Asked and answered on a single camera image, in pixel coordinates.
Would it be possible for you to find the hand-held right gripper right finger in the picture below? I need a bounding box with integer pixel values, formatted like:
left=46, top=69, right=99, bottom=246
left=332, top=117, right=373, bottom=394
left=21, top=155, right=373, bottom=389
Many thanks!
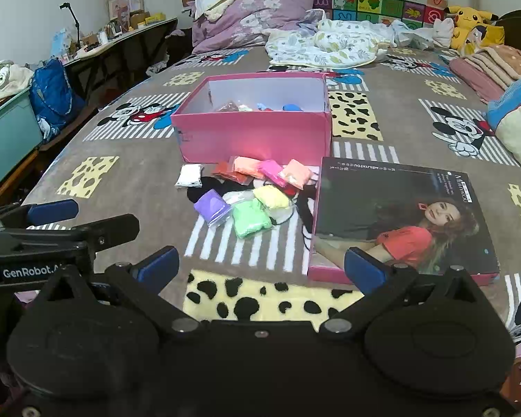
left=319, top=247, right=488, bottom=340

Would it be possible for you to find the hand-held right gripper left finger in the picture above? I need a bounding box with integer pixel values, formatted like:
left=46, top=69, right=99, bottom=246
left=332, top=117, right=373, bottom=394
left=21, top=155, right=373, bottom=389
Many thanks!
left=38, top=246, right=201, bottom=340

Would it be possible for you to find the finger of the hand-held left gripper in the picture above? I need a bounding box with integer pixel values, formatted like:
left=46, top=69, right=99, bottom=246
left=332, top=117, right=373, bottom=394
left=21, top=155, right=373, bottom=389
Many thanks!
left=9, top=214, right=141, bottom=251
left=0, top=199, right=80, bottom=227

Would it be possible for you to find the purple clay bag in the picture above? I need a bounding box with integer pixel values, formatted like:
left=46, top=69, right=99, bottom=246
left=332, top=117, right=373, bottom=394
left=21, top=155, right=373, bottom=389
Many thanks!
left=193, top=189, right=229, bottom=227

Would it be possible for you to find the white clay bag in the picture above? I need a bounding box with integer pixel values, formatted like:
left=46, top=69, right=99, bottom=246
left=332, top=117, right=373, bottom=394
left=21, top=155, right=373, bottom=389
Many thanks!
left=175, top=163, right=205, bottom=189

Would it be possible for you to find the green clay bag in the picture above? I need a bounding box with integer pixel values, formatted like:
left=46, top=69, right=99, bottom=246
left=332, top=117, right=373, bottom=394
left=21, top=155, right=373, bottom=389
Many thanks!
left=232, top=199, right=273, bottom=239

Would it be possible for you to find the yellow clay bag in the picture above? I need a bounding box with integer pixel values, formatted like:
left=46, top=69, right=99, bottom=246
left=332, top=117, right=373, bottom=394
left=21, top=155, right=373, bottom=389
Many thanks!
left=253, top=185, right=291, bottom=211

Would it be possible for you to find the pink cardboard box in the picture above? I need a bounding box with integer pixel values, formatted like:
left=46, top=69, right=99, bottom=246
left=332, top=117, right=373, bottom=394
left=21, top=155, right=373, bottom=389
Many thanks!
left=170, top=73, right=333, bottom=165

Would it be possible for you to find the box lid with woman photo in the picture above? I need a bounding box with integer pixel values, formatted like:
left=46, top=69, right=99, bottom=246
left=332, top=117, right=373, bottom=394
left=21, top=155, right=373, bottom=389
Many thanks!
left=307, top=156, right=501, bottom=286

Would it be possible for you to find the teal storage bin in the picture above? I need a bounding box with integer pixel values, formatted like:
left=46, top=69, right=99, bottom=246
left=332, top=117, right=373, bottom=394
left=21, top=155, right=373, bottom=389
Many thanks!
left=0, top=87, right=44, bottom=196

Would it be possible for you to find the red-brown clay bag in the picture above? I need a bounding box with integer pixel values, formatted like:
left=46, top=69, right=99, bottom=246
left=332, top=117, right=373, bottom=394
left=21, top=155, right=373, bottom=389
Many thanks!
left=211, top=161, right=253, bottom=185

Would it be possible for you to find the salmon clay bag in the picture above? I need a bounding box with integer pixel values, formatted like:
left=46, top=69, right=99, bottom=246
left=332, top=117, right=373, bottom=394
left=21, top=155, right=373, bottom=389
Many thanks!
left=280, top=159, right=315, bottom=189

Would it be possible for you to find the peach clay bag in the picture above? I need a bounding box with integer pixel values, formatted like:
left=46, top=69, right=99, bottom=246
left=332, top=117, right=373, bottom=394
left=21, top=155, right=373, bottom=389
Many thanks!
left=232, top=155, right=265, bottom=179

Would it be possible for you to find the magenta clay bag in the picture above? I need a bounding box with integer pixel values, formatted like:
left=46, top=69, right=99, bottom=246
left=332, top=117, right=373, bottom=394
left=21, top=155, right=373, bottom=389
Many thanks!
left=260, top=159, right=289, bottom=187

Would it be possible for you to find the pile of light clothes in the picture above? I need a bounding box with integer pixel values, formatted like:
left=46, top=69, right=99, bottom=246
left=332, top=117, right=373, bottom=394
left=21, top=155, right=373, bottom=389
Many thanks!
left=0, top=61, right=34, bottom=107

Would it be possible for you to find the cluttered desk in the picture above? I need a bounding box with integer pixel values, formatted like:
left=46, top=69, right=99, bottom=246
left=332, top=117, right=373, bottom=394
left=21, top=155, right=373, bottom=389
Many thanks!
left=65, top=17, right=179, bottom=101

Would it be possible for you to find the black phone stand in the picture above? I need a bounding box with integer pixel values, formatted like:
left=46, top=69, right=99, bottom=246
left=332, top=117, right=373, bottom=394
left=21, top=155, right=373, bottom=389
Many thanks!
left=60, top=2, right=83, bottom=53

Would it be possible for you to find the blue and cream pillow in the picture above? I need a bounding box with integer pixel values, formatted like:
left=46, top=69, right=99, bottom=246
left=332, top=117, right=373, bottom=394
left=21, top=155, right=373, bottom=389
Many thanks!
left=486, top=80, right=521, bottom=166

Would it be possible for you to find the pink folded blanket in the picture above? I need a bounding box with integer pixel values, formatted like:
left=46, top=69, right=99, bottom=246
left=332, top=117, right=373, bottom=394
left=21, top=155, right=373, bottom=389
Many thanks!
left=449, top=57, right=506, bottom=104

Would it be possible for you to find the white leaf-print blanket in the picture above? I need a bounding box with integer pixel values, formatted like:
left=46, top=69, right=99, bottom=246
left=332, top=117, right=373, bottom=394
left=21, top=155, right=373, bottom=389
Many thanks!
left=265, top=19, right=435, bottom=69

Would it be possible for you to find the white cat plush toy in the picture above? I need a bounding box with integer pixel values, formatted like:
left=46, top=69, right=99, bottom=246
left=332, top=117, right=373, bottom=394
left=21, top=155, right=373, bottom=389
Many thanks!
left=432, top=17, right=455, bottom=48

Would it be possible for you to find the tan dotted folded blanket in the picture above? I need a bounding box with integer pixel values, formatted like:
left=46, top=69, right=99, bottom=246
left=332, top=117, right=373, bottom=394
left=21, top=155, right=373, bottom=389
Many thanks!
left=462, top=43, right=521, bottom=92

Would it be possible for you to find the purple floral quilt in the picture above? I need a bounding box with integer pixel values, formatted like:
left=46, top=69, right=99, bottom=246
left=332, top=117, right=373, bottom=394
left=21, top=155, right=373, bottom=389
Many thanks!
left=192, top=0, right=315, bottom=55

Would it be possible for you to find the yellow and black plush toy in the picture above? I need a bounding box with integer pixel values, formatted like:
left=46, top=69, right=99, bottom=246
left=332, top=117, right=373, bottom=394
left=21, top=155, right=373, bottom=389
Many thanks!
left=462, top=24, right=506, bottom=57

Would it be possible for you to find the colourful alphabet foam mat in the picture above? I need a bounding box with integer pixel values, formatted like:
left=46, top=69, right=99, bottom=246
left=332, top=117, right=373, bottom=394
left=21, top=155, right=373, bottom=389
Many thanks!
left=282, top=0, right=450, bottom=31

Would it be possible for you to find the yellow mouse plush toy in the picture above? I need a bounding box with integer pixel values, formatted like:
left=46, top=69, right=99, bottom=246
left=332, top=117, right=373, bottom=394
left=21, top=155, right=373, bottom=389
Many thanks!
left=444, top=6, right=500, bottom=50

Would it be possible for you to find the wooden picture frame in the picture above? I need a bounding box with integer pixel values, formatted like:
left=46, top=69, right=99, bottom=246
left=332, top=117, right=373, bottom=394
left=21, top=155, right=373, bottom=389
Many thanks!
left=108, top=0, right=145, bottom=20

